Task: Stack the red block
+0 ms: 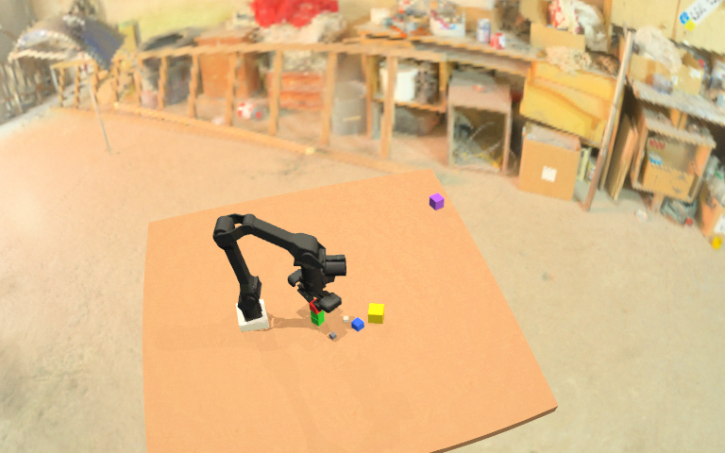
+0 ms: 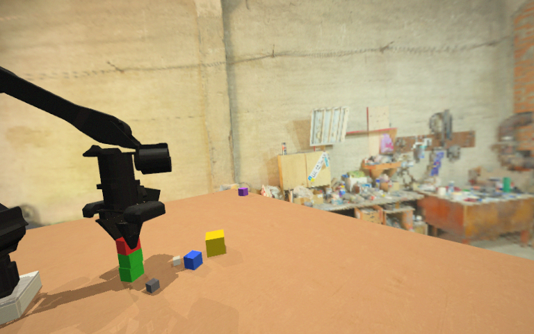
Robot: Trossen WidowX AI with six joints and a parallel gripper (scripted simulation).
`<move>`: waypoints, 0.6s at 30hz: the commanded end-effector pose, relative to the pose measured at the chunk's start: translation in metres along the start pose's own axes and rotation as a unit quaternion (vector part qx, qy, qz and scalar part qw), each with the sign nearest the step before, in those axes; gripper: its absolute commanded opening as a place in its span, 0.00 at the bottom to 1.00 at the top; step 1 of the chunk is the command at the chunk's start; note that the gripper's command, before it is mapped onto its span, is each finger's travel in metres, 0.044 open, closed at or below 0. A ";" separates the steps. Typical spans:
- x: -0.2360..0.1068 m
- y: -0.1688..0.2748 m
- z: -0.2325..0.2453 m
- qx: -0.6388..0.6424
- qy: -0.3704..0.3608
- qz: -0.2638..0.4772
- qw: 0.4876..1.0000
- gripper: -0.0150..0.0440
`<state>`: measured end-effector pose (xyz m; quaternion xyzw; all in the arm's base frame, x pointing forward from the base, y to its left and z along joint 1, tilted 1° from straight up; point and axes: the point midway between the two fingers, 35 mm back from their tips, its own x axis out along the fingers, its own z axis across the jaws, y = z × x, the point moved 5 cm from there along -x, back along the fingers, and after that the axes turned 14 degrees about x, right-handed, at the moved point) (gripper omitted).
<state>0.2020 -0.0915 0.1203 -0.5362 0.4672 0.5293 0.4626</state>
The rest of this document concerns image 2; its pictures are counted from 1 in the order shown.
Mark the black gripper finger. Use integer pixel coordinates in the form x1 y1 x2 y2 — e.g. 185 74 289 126
95 214 124 240
115 220 143 250

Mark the green block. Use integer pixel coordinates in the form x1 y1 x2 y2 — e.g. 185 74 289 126
118 261 145 282
118 248 144 269

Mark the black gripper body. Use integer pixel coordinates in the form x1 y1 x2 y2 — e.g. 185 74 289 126
82 175 165 224

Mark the blue block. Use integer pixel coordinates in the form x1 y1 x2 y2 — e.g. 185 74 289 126
184 250 202 270

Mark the red block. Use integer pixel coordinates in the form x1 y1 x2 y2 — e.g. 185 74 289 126
115 237 141 255

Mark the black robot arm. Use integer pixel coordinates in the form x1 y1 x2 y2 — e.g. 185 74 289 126
0 66 172 299

